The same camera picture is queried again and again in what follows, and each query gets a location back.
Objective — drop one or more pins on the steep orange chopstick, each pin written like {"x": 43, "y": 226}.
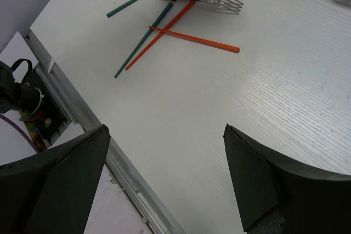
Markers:
{"x": 160, "y": 34}

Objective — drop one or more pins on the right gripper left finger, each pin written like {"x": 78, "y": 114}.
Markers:
{"x": 52, "y": 191}

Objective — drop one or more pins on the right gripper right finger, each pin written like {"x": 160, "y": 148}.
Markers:
{"x": 278, "y": 194}

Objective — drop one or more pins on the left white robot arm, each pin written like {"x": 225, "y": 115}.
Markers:
{"x": 21, "y": 98}

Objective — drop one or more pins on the aluminium table rail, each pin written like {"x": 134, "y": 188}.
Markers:
{"x": 123, "y": 197}

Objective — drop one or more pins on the green chopstick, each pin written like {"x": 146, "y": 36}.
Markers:
{"x": 120, "y": 8}
{"x": 144, "y": 38}

